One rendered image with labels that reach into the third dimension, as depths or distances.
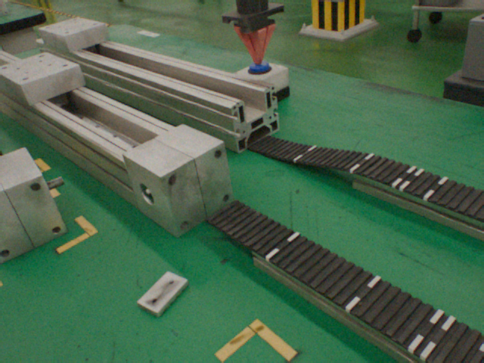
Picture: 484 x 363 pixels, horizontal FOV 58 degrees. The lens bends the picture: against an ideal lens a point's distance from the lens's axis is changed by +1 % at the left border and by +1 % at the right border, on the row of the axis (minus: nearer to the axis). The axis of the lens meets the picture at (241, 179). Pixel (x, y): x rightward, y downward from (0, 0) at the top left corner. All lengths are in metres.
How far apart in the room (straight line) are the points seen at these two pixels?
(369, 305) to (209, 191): 0.25
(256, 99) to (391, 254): 0.35
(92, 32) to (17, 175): 0.62
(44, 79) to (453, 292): 0.71
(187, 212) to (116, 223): 0.11
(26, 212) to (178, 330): 0.26
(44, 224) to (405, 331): 0.45
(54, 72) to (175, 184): 0.42
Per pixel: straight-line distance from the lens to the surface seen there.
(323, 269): 0.45
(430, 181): 0.57
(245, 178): 0.65
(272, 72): 0.85
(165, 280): 0.50
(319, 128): 0.76
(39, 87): 0.87
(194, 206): 0.56
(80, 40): 1.16
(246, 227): 0.50
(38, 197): 0.60
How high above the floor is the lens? 1.14
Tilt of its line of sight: 33 degrees down
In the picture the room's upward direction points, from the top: 9 degrees counter-clockwise
